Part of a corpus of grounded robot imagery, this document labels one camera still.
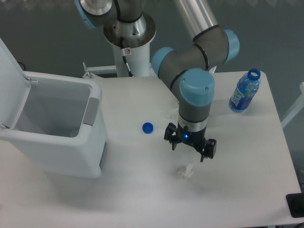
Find white frame at right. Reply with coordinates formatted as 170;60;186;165
281;82;304;129

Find black device at edge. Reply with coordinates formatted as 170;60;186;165
286;193;304;218

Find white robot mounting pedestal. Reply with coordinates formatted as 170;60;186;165
83;48;157;78

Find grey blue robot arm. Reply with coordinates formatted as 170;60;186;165
75;0;239;159

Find white open trash bin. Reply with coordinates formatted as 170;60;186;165
0;43;108;178

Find white paper ball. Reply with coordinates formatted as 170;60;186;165
177;161;194;179

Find blue labelled plastic bottle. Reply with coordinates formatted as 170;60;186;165
229;68;261;113

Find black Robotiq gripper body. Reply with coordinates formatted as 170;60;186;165
176;125;206;149

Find blue plastic bottle cap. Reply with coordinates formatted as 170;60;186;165
142;122;154;134

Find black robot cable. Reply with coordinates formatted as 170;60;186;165
113;0;134;78

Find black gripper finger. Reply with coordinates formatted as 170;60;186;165
164;123;181;150
194;139;217;162

